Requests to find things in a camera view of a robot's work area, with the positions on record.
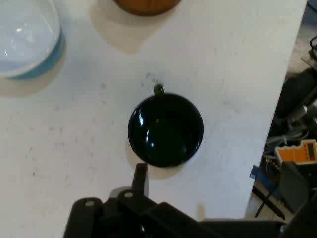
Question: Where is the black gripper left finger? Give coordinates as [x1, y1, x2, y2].
[63, 163, 216, 238]

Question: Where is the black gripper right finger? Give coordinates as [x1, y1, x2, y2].
[200, 218, 288, 238]

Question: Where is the dark grey box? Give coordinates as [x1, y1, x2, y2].
[279, 161, 311, 214]

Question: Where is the brown wooden bowl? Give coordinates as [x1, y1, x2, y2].
[112, 0, 183, 17]

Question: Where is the black bulky bag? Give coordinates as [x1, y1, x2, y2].
[273, 68, 317, 136]

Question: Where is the white bowl with blue outside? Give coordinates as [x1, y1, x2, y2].
[0, 0, 65, 80]

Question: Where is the orange and cream handheld device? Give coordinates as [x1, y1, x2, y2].
[275, 139, 317, 165]

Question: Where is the blue box with label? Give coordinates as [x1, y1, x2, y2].
[249, 165, 281, 199]

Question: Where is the dark green enamel mug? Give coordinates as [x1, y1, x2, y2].
[127, 84, 205, 168]

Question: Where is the grey cable bundle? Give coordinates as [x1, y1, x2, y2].
[265, 128, 310, 152]

